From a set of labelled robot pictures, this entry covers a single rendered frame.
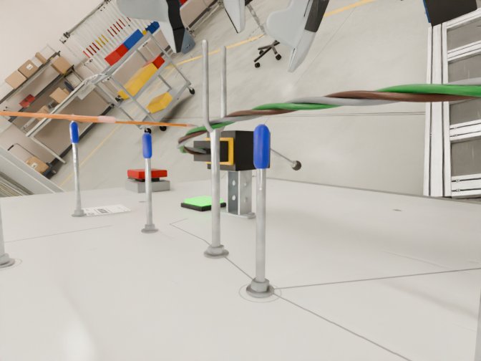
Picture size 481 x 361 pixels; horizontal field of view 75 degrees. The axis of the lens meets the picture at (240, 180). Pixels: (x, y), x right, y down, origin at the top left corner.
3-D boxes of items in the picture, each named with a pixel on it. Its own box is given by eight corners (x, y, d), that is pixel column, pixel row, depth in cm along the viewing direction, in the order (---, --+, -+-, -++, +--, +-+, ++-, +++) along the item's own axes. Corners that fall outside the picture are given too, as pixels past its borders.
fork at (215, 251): (217, 248, 23) (216, 49, 22) (235, 253, 22) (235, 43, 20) (197, 254, 22) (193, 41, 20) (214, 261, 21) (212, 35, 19)
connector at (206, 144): (246, 160, 32) (246, 141, 32) (213, 162, 29) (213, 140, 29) (225, 160, 34) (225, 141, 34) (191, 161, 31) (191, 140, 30)
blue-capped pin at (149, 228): (162, 230, 28) (159, 132, 27) (147, 234, 27) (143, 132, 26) (152, 228, 29) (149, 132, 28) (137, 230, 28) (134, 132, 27)
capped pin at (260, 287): (241, 294, 16) (241, 123, 15) (252, 282, 17) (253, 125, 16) (268, 300, 15) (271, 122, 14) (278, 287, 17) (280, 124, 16)
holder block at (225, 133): (270, 168, 34) (270, 131, 34) (235, 171, 30) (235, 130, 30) (242, 166, 37) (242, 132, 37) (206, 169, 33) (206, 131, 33)
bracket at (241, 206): (262, 215, 34) (263, 169, 33) (248, 219, 32) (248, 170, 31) (231, 209, 37) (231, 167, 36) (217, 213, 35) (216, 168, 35)
